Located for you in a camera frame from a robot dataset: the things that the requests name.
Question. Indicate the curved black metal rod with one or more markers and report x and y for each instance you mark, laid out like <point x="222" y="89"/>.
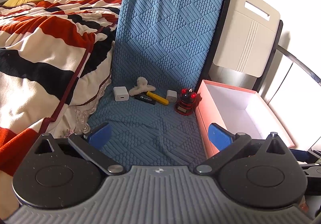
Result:
<point x="301" y="59"/>

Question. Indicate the white charger block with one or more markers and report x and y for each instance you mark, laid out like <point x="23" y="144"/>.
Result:
<point x="120" y="94"/>

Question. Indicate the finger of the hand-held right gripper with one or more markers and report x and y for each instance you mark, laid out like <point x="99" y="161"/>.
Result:
<point x="300" y="155"/>

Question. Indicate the yellow marker pen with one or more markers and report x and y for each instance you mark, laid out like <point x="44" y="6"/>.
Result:
<point x="158" y="98"/>

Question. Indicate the fluffy white hair claw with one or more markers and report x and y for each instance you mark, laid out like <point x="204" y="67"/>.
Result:
<point x="141" y="86"/>

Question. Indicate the red white black striped blanket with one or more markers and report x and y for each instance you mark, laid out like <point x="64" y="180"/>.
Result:
<point x="42" y="45"/>

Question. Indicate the lace bed skirt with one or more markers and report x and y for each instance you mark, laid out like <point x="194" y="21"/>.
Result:
<point x="95" y="103"/>

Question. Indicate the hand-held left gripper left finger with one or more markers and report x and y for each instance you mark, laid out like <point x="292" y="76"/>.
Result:
<point x="98" y="135"/>

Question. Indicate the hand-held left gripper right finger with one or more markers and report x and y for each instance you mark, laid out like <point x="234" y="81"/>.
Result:
<point x="218" y="137"/>

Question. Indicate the red black toy robot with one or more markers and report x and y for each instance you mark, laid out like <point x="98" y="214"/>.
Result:
<point x="186" y="102"/>

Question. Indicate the blue textured chair cushion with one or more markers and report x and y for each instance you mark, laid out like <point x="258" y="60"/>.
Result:
<point x="165" y="45"/>

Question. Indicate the small white charger cube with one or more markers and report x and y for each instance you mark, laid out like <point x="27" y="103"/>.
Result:
<point x="171" y="95"/>

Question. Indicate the pink cardboard box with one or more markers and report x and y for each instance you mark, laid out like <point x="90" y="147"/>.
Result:
<point x="240" y="103"/>

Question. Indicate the black flash drive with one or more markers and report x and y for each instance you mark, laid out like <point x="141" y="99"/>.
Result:
<point x="144" y="99"/>

